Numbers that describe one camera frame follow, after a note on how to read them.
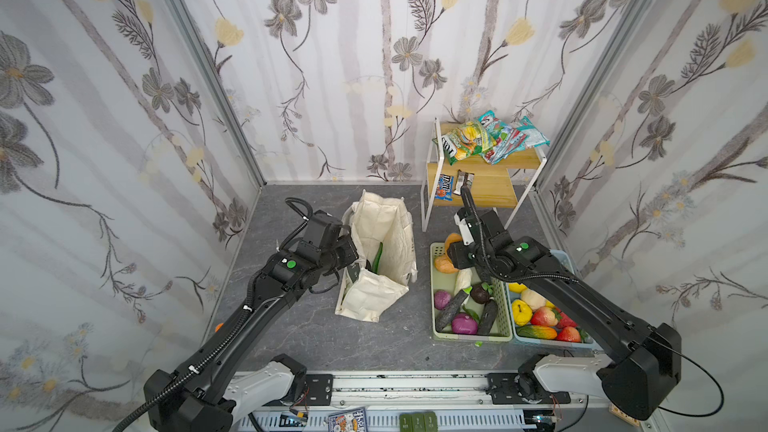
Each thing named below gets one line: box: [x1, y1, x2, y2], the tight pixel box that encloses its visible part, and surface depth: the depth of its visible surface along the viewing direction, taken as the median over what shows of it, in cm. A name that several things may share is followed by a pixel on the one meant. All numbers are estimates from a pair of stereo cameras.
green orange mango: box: [516, 325, 557, 340], surface depth 81 cm
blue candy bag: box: [434, 174, 454, 201], surface depth 99 cm
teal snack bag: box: [478, 110, 527, 165], surface depth 82 cm
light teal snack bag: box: [516, 116, 551, 147], surface depth 84 cm
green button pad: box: [399, 411, 438, 432], surface depth 69 cm
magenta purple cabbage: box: [451, 312, 479, 335], surface depth 82 cm
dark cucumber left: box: [436, 289, 469, 332], surface depth 85 cm
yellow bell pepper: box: [511, 299, 533, 326], surface depth 83 cm
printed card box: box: [328, 407, 368, 432], surface depth 70 cm
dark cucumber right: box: [478, 297, 498, 335], surface depth 84 cm
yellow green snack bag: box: [441, 121, 496, 165], surface depth 81 cm
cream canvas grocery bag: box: [335, 189, 418, 322], surface depth 84 cm
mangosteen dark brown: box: [470, 284, 490, 304], surface depth 88 cm
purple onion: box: [434, 289, 451, 310], surface depth 86 cm
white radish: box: [454, 267, 473, 296], surface depth 90 cm
